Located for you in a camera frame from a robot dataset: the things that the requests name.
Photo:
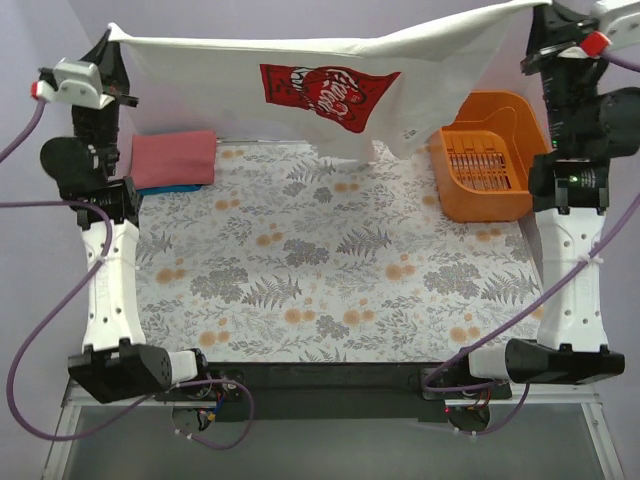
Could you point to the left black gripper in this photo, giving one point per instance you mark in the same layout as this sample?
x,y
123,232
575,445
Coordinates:
x,y
114,93

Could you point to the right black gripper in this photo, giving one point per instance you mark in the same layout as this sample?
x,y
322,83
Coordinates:
x,y
545,59

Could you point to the white t shirt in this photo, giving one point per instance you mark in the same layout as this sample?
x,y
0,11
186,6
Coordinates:
x,y
339,94

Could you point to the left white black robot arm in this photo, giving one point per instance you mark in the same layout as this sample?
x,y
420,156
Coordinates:
x,y
115,361

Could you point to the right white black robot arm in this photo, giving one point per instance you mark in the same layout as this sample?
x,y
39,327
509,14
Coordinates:
x,y
570,191

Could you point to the folded red t shirt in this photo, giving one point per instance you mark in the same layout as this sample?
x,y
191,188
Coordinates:
x,y
175,159

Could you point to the orange plastic basket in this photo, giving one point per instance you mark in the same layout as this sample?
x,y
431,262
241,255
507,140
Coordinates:
x,y
482,160

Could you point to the folded blue t shirt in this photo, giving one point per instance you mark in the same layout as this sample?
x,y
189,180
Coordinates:
x,y
169,189

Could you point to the floral patterned table mat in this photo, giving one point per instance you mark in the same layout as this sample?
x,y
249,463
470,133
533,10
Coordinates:
x,y
290,257

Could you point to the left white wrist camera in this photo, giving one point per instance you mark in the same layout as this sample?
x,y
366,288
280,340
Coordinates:
x,y
77,83

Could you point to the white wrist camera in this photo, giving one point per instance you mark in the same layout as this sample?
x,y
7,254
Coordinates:
x,y
77,83
618,28

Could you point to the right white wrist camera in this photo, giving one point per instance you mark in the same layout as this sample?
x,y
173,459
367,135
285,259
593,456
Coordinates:
x,y
618,28

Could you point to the aluminium mounting rail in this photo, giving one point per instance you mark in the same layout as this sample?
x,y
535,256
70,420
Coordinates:
x,y
538,394

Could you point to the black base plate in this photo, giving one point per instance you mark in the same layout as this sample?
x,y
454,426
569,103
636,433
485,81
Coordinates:
x,y
343,375

